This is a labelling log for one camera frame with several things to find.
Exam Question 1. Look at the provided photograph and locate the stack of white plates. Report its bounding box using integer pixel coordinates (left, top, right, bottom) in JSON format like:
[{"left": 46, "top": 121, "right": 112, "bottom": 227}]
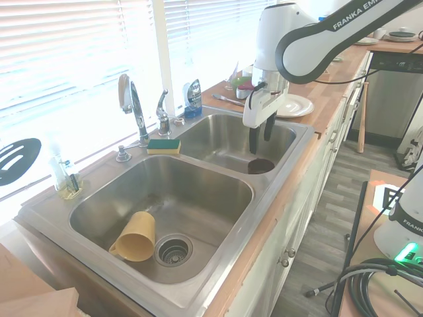
[{"left": 382, "top": 30, "right": 418, "bottom": 44}]

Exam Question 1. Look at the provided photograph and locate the green bowl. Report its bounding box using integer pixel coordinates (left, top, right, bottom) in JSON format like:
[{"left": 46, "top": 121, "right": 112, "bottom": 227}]
[{"left": 230, "top": 76, "right": 254, "bottom": 90}]

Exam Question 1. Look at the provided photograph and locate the clear stemmed glass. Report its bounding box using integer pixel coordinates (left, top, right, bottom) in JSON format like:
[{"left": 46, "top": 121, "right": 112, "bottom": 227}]
[{"left": 224, "top": 60, "right": 240, "bottom": 91}]

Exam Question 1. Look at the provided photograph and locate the wide window blind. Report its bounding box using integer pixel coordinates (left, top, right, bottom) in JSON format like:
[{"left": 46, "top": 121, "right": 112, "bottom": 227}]
[{"left": 0, "top": 0, "right": 157, "bottom": 202}]

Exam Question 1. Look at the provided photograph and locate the chrome sink hole cap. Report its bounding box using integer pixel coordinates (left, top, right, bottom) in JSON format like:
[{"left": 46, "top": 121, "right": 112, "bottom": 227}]
[{"left": 115, "top": 144, "right": 133, "bottom": 163}]

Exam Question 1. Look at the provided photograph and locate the coiled black cable bundle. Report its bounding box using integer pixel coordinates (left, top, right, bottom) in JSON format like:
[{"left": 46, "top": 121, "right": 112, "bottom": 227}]
[{"left": 342, "top": 258, "right": 423, "bottom": 317}]

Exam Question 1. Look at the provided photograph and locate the stainless steel dishwasher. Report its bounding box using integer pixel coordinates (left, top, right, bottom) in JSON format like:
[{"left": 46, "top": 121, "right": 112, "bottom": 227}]
[{"left": 350, "top": 51, "right": 423, "bottom": 140}]

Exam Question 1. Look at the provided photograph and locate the stainless steel double sink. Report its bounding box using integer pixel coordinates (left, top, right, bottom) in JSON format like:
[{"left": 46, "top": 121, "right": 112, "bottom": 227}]
[{"left": 15, "top": 105, "right": 317, "bottom": 317}]

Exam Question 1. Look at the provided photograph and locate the black slotted oval paddle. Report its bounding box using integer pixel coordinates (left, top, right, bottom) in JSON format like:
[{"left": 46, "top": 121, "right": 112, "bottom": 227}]
[{"left": 0, "top": 137, "right": 43, "bottom": 188}]

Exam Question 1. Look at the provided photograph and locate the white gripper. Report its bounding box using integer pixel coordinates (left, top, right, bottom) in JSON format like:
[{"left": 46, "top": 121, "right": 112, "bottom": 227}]
[{"left": 243, "top": 84, "right": 291, "bottom": 156}]

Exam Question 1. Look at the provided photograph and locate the black camera cable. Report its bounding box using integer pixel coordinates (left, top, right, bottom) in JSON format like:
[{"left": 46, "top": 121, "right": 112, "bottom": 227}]
[{"left": 247, "top": 31, "right": 423, "bottom": 112}]

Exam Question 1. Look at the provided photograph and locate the yellow and green sponge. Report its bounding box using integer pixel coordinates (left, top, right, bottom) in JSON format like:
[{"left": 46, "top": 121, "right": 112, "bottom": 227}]
[{"left": 146, "top": 138, "right": 182, "bottom": 156}]

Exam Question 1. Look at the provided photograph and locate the white base cabinet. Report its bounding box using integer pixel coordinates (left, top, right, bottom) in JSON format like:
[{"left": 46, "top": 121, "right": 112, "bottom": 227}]
[{"left": 204, "top": 49, "right": 373, "bottom": 317}]

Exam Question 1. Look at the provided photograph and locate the clear soap bottle yellow liquid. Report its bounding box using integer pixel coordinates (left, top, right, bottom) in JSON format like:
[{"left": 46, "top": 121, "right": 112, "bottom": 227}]
[{"left": 48, "top": 131, "right": 84, "bottom": 201}]

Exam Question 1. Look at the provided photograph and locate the chrome faucet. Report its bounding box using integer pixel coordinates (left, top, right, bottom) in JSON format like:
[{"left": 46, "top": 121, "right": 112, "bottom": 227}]
[{"left": 118, "top": 73, "right": 150, "bottom": 148}]

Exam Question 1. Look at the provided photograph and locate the Dawn dish soap bottle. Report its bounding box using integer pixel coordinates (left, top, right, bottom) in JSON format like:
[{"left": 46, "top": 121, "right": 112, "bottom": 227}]
[{"left": 182, "top": 78, "right": 204, "bottom": 120}]

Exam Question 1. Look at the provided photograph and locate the cardboard box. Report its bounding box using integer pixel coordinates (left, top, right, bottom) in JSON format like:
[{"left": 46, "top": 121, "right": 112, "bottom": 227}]
[{"left": 0, "top": 242, "right": 81, "bottom": 317}]

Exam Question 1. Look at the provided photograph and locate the narrow window blind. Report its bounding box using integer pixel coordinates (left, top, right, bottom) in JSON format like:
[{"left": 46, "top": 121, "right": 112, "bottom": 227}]
[{"left": 164, "top": 0, "right": 279, "bottom": 110}]

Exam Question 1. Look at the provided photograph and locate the steel sink drain strainer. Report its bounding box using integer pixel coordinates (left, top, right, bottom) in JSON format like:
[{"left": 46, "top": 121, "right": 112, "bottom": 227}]
[{"left": 154, "top": 233, "right": 194, "bottom": 267}]

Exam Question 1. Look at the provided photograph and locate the black metal stand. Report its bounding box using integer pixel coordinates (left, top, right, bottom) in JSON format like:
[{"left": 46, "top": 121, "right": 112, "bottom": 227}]
[{"left": 303, "top": 180, "right": 369, "bottom": 317}]

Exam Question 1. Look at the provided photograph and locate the white fiducial marker sheet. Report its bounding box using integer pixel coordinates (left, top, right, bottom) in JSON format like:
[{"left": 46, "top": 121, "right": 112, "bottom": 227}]
[{"left": 365, "top": 179, "right": 411, "bottom": 216}]

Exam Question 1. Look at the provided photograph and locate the chrome faucet handle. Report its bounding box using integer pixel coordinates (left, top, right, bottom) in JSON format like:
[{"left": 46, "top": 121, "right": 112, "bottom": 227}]
[{"left": 155, "top": 88, "right": 173, "bottom": 137}]

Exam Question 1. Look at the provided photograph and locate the large white plate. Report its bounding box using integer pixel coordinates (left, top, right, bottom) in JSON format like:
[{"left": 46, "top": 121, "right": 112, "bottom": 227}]
[{"left": 275, "top": 92, "right": 315, "bottom": 119}]

